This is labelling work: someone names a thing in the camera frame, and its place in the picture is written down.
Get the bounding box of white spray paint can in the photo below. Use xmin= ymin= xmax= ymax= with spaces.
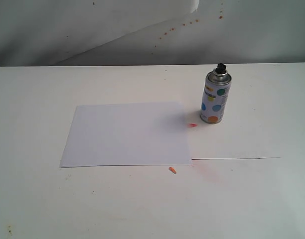
xmin=199 ymin=63 xmax=232 ymax=124

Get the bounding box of white paper sheet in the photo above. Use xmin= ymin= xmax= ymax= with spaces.
xmin=60 ymin=102 xmax=191 ymax=168

